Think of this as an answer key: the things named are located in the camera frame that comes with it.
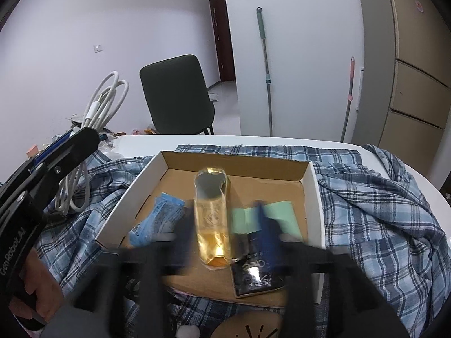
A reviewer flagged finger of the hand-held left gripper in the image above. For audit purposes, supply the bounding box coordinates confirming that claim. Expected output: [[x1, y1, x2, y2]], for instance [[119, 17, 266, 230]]
[[21, 127, 101, 215], [7, 130, 78, 184]]

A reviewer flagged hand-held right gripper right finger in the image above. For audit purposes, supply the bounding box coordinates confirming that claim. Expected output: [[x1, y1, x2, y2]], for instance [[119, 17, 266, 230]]
[[254, 201, 399, 338]]

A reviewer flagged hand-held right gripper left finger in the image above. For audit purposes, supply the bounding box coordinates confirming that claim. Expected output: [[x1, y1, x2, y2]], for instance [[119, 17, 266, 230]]
[[70, 215, 198, 338]]

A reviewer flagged green packet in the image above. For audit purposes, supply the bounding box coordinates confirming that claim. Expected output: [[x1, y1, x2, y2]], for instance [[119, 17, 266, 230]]
[[231, 201, 302, 236]]

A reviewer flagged black packet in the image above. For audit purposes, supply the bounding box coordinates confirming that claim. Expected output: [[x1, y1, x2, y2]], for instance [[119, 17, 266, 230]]
[[230, 232, 286, 298]]

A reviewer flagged white cable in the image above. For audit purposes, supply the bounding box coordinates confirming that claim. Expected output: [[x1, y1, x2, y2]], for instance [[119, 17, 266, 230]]
[[56, 71, 129, 215]]

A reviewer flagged shallow cardboard box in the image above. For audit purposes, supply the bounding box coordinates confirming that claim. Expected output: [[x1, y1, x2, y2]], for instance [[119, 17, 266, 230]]
[[97, 150, 326, 305]]

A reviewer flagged gold transparent packet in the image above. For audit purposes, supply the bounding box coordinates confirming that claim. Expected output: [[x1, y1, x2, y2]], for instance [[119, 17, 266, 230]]
[[194, 168, 234, 272]]

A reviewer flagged blue packet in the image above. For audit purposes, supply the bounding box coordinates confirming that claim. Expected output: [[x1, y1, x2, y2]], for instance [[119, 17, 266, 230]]
[[129, 192, 185, 249]]

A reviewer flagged person's left hand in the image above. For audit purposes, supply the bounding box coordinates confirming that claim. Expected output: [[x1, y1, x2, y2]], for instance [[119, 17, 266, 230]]
[[10, 249, 68, 323]]

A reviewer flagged beige round vented case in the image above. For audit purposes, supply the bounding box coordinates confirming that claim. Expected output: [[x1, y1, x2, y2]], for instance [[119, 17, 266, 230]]
[[211, 310, 286, 338]]

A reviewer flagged blue plaid shirt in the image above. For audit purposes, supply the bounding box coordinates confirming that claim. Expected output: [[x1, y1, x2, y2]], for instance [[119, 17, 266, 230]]
[[35, 144, 451, 338]]

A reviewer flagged dark grey chair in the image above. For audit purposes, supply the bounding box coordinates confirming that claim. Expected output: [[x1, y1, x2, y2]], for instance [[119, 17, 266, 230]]
[[140, 54, 215, 136]]

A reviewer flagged dark brown door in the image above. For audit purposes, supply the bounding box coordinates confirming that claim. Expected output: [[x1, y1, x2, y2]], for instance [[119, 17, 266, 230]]
[[209, 0, 236, 83]]

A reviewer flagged gold refrigerator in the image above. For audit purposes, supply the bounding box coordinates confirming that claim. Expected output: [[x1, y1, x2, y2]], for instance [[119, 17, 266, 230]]
[[382, 0, 451, 170]]

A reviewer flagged pink handled broom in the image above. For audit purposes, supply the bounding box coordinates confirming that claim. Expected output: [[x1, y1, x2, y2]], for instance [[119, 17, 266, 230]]
[[340, 56, 356, 143]]

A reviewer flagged green handled mop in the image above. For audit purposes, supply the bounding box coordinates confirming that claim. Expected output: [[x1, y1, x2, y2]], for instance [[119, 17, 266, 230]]
[[255, 7, 275, 138]]

